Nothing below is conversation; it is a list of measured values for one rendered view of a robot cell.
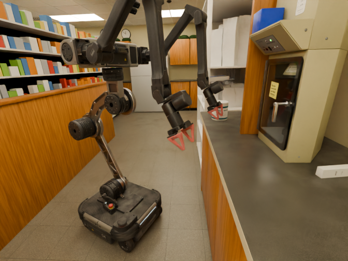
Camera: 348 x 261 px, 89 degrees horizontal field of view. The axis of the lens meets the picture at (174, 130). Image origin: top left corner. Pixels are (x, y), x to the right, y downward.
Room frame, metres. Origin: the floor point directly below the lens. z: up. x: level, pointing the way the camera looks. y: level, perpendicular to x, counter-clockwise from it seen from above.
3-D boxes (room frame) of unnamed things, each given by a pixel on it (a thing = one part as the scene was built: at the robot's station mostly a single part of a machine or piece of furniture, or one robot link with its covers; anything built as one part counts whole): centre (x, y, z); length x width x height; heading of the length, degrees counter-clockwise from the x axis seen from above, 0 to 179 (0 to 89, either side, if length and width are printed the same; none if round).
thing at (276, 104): (0.76, -0.47, 1.17); 0.05 x 0.03 x 0.10; 86
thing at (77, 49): (0.99, 0.43, 1.45); 0.09 x 0.08 x 0.12; 150
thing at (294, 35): (0.87, -0.45, 1.46); 0.32 x 0.11 x 0.10; 176
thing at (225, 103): (1.45, -0.39, 1.02); 0.13 x 0.13 x 0.15
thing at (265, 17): (0.97, -0.46, 1.56); 0.10 x 0.10 x 0.09; 86
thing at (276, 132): (0.87, -0.50, 1.19); 0.30 x 0.01 x 0.40; 176
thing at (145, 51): (1.42, 0.18, 1.45); 0.09 x 0.08 x 0.12; 150
